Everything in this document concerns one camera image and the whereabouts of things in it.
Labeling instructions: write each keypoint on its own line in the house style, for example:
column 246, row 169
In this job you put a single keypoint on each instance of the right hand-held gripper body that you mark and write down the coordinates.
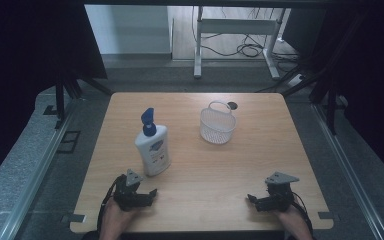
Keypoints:
column 278, row 195

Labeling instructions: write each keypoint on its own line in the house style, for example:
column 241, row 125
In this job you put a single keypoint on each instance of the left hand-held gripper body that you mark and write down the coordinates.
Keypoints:
column 130, row 191

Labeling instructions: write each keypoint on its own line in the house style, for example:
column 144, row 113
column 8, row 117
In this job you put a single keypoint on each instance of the white lotion bottle blue pump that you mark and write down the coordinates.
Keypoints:
column 153, row 150

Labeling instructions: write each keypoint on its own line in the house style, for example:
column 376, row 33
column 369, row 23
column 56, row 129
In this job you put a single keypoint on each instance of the person's right hand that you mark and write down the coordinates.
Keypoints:
column 291, row 218

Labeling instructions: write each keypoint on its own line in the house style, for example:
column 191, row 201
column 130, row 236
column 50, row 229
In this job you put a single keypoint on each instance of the person's left hand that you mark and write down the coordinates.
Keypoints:
column 116, row 215

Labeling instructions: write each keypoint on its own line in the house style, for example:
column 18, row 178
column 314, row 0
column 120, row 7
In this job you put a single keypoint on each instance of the black metal stand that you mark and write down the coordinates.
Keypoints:
column 330, row 106
column 60, row 100

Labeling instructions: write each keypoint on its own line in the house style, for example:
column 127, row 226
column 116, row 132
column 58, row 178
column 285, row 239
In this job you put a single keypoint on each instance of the white power strip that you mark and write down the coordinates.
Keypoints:
column 296, row 80

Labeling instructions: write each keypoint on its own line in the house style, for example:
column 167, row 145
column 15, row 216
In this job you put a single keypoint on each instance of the black curtain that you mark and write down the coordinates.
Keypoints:
column 30, row 66
column 370, row 66

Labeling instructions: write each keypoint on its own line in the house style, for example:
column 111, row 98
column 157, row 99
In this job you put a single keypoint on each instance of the aluminium rail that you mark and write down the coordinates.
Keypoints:
column 350, row 173
column 36, row 173

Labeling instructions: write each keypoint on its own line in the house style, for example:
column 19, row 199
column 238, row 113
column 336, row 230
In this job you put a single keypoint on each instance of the white metal desk frame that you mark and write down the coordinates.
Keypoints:
column 236, row 26

